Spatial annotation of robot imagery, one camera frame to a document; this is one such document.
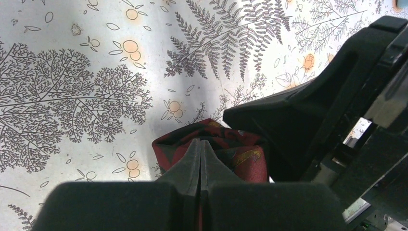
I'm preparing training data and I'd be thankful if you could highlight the dark red patterned tie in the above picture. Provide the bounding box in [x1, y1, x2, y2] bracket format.
[152, 118, 269, 183]

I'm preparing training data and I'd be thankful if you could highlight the floral tablecloth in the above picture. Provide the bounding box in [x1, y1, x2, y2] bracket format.
[0, 0, 408, 231]

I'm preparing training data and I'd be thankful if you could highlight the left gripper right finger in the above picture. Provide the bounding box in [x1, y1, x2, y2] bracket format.
[200, 140, 244, 231]

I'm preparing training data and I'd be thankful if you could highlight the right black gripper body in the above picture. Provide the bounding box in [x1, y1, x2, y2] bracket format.
[223, 16, 408, 223]

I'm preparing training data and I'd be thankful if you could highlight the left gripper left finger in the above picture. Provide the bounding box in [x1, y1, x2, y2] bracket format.
[158, 139, 201, 231]

